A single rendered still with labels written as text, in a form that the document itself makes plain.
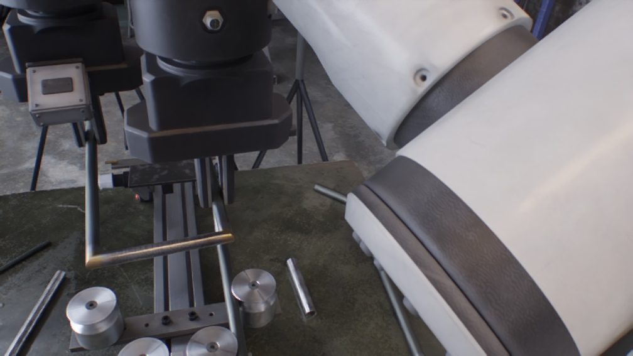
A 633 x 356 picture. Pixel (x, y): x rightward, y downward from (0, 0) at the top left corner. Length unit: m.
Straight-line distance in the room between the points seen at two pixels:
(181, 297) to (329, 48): 0.48
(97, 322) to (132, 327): 0.06
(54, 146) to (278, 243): 2.17
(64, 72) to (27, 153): 2.36
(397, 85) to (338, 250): 0.56
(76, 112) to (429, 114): 0.30
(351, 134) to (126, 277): 2.16
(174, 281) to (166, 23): 0.41
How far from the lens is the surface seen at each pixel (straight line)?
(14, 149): 2.83
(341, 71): 0.18
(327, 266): 0.68
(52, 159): 2.66
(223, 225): 0.36
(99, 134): 0.48
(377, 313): 0.64
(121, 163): 0.62
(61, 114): 0.40
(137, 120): 0.34
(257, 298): 0.53
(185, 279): 0.63
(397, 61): 0.16
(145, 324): 0.58
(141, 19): 0.30
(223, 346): 0.49
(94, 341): 0.56
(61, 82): 0.41
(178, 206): 0.74
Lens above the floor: 1.38
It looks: 36 degrees down
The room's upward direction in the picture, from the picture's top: 5 degrees clockwise
